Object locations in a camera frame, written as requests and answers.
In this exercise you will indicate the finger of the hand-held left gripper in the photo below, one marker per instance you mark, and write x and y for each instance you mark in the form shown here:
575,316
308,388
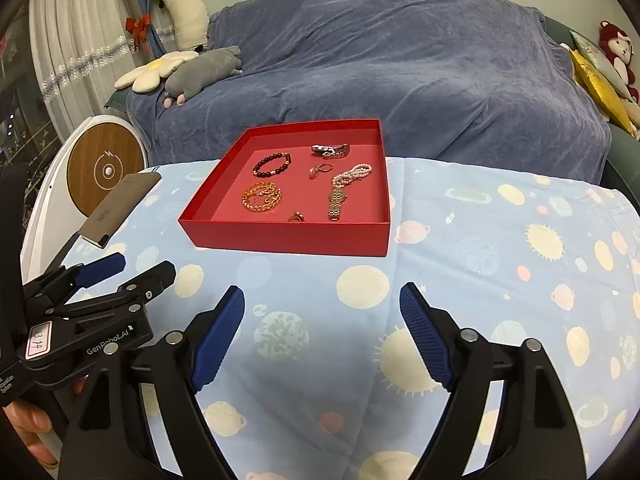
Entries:
102,267
150,282

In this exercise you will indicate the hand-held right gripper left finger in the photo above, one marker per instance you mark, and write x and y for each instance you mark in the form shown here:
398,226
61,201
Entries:
220,340

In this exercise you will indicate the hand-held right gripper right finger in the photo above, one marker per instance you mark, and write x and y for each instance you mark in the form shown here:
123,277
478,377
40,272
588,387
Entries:
425,340

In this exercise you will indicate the red cardboard box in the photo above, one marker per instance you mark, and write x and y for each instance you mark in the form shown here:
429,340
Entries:
280,237

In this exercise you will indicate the gold bangle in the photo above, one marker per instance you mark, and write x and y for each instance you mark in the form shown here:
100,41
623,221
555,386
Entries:
247,195

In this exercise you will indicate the gold wristwatch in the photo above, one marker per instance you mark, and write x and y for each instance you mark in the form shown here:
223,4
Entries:
336,205

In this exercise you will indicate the gold hoop earring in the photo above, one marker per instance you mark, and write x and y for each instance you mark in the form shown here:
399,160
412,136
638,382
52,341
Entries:
313,173

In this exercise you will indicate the person's left hand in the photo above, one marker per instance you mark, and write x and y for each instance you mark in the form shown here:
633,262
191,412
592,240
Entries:
30,422

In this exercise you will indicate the brown notebook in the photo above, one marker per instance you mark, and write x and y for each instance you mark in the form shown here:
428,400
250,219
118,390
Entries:
120,205

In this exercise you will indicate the blue planet-print tablecloth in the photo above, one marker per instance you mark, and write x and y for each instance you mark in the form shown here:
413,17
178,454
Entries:
500,260

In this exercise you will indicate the round white wood-faced appliance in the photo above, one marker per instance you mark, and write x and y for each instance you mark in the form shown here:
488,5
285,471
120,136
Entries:
90,150

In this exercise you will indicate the white flower cushion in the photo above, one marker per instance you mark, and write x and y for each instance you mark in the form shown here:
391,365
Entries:
145,75

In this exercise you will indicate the grey plush toy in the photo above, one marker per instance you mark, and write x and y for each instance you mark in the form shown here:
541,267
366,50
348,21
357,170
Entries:
200,72

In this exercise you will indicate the white curtain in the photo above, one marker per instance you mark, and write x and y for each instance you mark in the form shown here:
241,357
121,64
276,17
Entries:
75,35

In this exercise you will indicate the blue curtain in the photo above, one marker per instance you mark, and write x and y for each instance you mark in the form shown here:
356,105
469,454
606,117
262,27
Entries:
155,35

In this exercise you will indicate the red bow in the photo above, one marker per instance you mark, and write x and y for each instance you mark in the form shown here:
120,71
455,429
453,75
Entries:
137,27

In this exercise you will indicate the green sofa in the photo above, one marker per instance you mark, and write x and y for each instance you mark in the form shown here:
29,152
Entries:
625,160

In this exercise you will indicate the white plush toy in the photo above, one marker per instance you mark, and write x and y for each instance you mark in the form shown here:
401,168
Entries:
185,5

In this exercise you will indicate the blue covered sofa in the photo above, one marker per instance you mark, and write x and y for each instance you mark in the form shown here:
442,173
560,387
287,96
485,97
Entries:
400,60

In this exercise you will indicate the gold cushion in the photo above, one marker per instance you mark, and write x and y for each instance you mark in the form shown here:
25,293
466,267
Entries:
600,90

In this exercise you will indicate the grey patterned cushion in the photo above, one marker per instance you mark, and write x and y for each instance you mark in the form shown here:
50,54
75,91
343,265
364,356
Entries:
595,55

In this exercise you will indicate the red monkey plush toy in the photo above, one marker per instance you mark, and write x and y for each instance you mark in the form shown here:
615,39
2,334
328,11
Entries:
617,45

